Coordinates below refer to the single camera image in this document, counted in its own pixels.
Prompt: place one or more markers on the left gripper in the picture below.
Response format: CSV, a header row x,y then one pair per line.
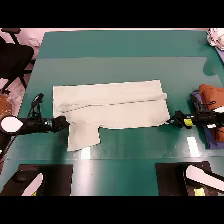
x,y
60,124

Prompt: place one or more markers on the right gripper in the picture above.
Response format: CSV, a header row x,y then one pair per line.
x,y
182,119

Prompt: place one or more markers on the white shirt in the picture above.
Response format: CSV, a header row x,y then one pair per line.
x,y
113,103

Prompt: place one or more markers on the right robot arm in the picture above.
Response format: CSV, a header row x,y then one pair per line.
x,y
210,117

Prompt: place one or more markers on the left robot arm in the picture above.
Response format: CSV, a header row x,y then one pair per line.
x,y
20,125

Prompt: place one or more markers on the orange garment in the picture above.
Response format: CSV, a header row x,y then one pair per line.
x,y
211,93

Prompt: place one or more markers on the black office chair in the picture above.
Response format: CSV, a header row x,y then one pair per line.
x,y
13,60

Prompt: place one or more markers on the heap of clothes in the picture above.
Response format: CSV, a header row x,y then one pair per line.
x,y
216,37

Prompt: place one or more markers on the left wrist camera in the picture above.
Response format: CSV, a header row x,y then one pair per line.
x,y
36,105

